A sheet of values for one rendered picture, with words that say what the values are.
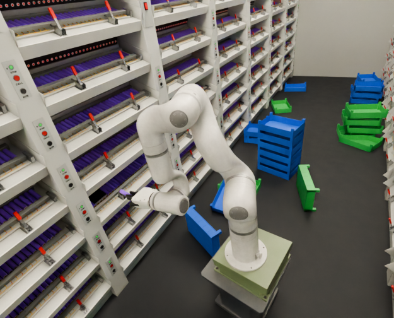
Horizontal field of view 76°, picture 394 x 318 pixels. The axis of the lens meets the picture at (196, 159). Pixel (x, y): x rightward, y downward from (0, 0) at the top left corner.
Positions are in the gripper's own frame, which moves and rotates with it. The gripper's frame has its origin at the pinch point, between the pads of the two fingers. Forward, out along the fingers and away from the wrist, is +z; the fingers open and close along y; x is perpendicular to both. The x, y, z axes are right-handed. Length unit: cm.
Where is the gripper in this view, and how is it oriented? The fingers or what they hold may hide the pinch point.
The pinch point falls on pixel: (132, 195)
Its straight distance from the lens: 126.1
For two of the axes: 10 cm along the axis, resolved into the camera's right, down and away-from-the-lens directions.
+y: -5.0, 5.2, -6.9
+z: -8.2, -0.5, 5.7
